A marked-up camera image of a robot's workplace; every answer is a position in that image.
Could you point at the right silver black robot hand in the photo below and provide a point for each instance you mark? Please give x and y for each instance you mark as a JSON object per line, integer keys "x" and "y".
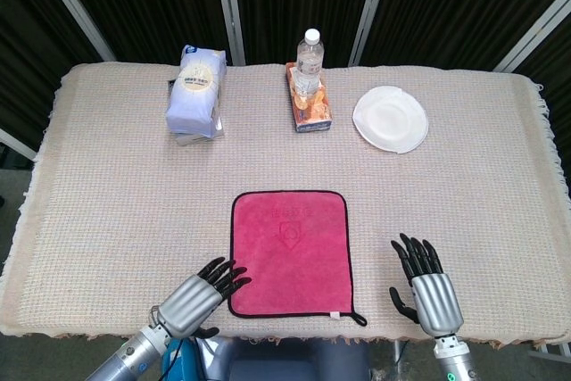
{"x": 435, "y": 300}

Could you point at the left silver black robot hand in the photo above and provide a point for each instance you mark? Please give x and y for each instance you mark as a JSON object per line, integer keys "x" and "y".
{"x": 187, "y": 305}

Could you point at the pink and black towel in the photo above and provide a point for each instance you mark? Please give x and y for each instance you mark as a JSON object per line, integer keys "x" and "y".
{"x": 290, "y": 265}

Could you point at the blue plastic object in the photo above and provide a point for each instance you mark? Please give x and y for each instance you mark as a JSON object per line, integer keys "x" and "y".
{"x": 186, "y": 356}

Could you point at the metal table leg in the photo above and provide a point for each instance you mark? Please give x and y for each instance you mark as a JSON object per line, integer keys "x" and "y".
{"x": 398, "y": 350}

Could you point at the beige woven tablecloth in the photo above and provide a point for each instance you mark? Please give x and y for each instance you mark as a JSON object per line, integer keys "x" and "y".
{"x": 134, "y": 220}

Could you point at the grey blue robot torso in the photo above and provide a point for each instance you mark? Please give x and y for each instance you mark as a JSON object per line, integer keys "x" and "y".
{"x": 290, "y": 363}

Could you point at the white paper plate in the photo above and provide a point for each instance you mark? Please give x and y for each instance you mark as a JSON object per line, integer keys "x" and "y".
{"x": 390, "y": 120}

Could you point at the lavender paper tissue pack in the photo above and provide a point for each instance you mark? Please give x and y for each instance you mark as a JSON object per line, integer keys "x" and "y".
{"x": 192, "y": 91}

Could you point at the orange and blue tissue box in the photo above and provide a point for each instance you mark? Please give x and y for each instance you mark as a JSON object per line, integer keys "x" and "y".
{"x": 312, "y": 122}

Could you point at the clear plastic water bottle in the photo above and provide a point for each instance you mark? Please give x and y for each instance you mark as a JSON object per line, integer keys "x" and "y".
{"x": 309, "y": 60}

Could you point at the grey metal partition post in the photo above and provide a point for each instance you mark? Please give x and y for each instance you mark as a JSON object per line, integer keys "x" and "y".
{"x": 535, "y": 33}
{"x": 18, "y": 144}
{"x": 228, "y": 6}
{"x": 372, "y": 6}
{"x": 71, "y": 2}

